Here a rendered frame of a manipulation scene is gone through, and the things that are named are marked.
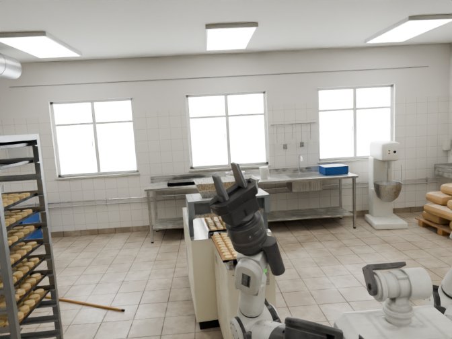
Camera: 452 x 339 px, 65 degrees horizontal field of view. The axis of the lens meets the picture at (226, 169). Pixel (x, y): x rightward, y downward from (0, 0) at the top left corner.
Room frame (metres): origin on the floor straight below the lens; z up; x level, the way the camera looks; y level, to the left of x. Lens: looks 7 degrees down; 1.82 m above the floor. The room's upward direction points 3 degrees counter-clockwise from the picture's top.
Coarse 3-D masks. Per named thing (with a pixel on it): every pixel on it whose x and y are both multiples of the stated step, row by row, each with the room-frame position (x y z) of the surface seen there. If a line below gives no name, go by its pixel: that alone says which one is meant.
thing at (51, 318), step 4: (36, 316) 1.91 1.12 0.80; (40, 316) 1.91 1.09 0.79; (44, 316) 1.91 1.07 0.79; (48, 316) 1.91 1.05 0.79; (52, 316) 1.91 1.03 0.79; (56, 316) 1.91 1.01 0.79; (28, 320) 1.90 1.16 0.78; (32, 320) 1.90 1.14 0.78; (36, 320) 1.90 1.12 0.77; (40, 320) 1.91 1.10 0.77; (44, 320) 1.91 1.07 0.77; (48, 320) 1.90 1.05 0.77; (52, 320) 1.90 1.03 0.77; (56, 320) 1.90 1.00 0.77; (24, 324) 1.88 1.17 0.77; (28, 324) 1.88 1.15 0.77
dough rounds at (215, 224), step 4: (204, 220) 3.37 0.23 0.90; (208, 220) 3.29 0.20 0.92; (216, 220) 3.27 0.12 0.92; (220, 220) 3.30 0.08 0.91; (208, 224) 3.22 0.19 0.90; (212, 224) 3.15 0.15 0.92; (216, 224) 3.14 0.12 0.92; (220, 224) 3.13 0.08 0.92; (224, 224) 3.13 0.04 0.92; (208, 228) 3.09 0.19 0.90; (212, 228) 3.02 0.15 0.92; (216, 228) 3.02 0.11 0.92; (220, 228) 3.01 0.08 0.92; (224, 228) 3.06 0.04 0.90
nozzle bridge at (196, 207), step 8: (264, 192) 3.17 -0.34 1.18; (192, 200) 3.00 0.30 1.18; (200, 200) 2.98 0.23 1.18; (208, 200) 2.99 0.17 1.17; (264, 200) 3.08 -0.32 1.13; (192, 208) 2.97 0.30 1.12; (200, 208) 3.07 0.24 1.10; (208, 208) 3.08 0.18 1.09; (264, 208) 3.09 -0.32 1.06; (192, 216) 2.97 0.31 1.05; (200, 216) 3.02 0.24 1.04; (208, 216) 3.03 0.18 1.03; (216, 216) 3.04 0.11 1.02; (264, 216) 3.18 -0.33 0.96; (192, 224) 3.07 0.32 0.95; (264, 224) 3.18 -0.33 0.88; (192, 232) 3.07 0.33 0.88
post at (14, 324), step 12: (0, 192) 1.49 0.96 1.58; (0, 204) 1.48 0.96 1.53; (0, 216) 1.47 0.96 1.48; (0, 228) 1.47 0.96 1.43; (0, 240) 1.47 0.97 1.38; (0, 252) 1.47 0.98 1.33; (0, 264) 1.47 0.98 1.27; (12, 276) 1.50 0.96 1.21; (12, 288) 1.48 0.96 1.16; (12, 300) 1.47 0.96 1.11; (12, 312) 1.47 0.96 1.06; (12, 324) 1.47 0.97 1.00; (12, 336) 1.47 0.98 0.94
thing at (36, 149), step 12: (36, 156) 1.92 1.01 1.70; (36, 168) 1.92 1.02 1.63; (36, 180) 1.92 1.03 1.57; (48, 228) 1.93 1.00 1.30; (48, 252) 1.92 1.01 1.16; (48, 264) 1.92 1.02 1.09; (48, 276) 1.92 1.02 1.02; (60, 312) 1.94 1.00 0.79; (60, 324) 1.92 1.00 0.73; (60, 336) 1.92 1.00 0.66
